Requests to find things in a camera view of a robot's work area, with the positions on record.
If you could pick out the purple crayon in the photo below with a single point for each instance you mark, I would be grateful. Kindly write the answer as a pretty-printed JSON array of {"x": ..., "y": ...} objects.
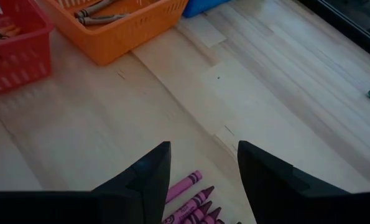
[
  {"x": 191, "y": 205},
  {"x": 200, "y": 213},
  {"x": 219, "y": 221},
  {"x": 211, "y": 217},
  {"x": 184, "y": 186}
]

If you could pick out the blue plastic basket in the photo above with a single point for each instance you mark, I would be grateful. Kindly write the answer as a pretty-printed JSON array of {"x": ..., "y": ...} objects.
[{"x": 200, "y": 6}]

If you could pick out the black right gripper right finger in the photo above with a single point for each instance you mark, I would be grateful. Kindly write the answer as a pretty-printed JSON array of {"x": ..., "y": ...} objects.
[{"x": 281, "y": 199}]

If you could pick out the brown crayon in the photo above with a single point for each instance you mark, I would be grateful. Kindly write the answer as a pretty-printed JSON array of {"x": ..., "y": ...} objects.
[
  {"x": 100, "y": 20},
  {"x": 91, "y": 9}
]

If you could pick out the orange plastic basket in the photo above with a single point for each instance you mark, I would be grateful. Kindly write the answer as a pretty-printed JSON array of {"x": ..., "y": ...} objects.
[{"x": 116, "y": 40}]

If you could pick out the red plastic basket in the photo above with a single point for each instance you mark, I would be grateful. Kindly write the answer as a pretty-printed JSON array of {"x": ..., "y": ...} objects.
[{"x": 16, "y": 62}]

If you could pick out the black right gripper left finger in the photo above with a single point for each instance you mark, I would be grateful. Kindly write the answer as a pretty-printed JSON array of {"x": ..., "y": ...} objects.
[{"x": 141, "y": 199}]

